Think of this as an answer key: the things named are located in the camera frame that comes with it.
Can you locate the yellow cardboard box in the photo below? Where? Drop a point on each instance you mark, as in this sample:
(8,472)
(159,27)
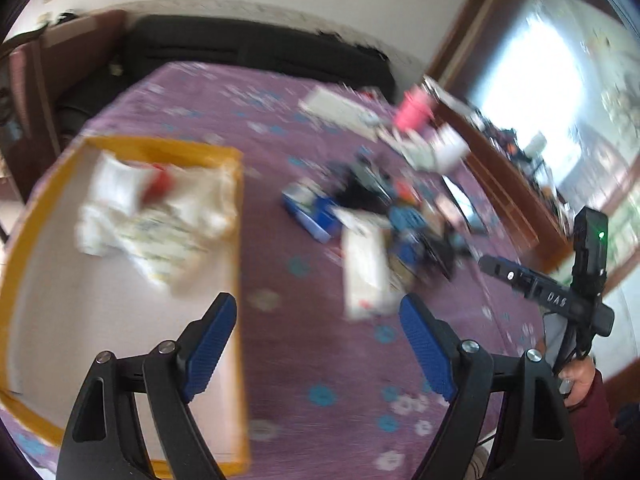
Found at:
(150,146)

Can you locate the white cup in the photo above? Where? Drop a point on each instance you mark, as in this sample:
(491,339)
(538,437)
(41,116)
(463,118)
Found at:
(450,147)

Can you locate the black sofa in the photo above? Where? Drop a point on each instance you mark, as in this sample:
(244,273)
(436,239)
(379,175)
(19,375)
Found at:
(225,45)

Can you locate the blue and white packet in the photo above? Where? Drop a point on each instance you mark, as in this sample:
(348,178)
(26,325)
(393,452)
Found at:
(310,215)

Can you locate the purple floral tablecloth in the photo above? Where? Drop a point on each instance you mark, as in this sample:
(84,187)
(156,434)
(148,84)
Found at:
(310,350)

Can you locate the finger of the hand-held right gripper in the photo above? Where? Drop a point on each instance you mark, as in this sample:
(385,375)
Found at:
(505,272)

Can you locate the brown wooden door frame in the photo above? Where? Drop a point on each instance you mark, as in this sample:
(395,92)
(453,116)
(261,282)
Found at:
(470,15)

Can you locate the green white cloth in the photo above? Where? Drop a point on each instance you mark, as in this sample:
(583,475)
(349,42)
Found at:
(412,152)

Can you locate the person's right hand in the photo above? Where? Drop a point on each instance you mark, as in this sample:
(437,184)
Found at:
(580,380)

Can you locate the white packet with red label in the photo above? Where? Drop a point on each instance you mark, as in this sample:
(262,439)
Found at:
(365,275)

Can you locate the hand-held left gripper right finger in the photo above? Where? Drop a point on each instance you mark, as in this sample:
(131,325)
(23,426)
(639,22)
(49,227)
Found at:
(422,345)

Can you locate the white paper sheet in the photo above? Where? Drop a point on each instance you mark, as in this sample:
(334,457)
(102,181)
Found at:
(340,110)

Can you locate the pile of assorted clutter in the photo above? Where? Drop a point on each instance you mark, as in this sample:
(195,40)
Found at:
(525,155)

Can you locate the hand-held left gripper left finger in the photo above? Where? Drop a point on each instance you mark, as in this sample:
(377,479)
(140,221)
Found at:
(212,340)

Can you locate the black smartphone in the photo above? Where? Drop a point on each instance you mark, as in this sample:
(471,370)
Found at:
(462,202)

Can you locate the pink bottle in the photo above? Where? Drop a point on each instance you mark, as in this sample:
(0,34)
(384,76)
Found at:
(412,110)

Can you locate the red round item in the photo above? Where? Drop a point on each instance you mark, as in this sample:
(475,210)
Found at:
(160,185)

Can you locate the cream cloth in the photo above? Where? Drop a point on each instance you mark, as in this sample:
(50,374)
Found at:
(202,202)

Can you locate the wooden cabinet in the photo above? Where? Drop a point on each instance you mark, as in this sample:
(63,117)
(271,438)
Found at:
(505,185)

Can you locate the brown chair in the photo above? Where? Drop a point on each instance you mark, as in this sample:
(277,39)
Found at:
(75,60)

